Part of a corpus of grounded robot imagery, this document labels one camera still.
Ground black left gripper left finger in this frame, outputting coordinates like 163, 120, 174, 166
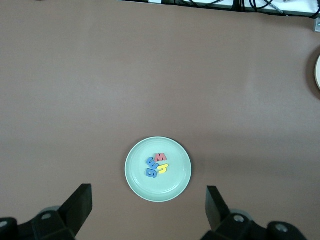
0, 183, 94, 240

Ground beige plate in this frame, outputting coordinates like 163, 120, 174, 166
314, 54, 320, 91

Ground yellow foam lowercase h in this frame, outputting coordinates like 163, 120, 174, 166
157, 163, 170, 175

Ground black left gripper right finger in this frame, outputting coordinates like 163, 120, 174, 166
202, 185, 308, 240

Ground blue foam lowercase g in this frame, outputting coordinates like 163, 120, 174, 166
145, 167, 159, 179

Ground light blue foam lowercase m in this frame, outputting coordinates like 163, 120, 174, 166
145, 156, 160, 170

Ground green plate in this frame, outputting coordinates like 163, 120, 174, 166
124, 136, 193, 204

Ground tangled cable bundle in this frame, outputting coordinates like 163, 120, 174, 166
178, 0, 320, 19

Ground pink foam letter M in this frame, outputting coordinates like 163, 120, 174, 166
154, 152, 168, 163

